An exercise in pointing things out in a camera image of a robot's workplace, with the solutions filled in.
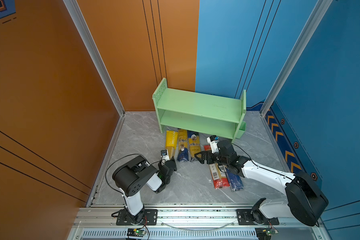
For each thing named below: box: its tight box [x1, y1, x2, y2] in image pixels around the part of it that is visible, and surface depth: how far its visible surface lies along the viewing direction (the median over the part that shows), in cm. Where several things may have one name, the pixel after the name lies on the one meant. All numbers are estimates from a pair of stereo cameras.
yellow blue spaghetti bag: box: [177, 129, 189, 162], surface depth 98 cm
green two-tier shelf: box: [152, 78, 247, 144], surface depth 93 cm
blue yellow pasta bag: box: [188, 130, 201, 162], surface depth 101 cm
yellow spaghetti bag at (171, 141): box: [165, 130, 178, 160], surface depth 101 cm
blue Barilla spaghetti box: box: [225, 167, 244, 192], surface depth 82 cm
